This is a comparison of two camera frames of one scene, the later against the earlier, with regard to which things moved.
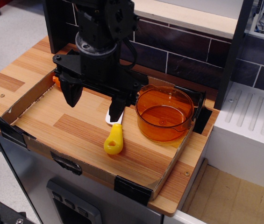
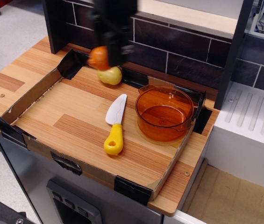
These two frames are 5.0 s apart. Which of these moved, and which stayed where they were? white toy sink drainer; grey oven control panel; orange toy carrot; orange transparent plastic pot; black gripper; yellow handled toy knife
Moved: black gripper; orange toy carrot
Stayed: orange transparent plastic pot; white toy sink drainer; grey oven control panel; yellow handled toy knife
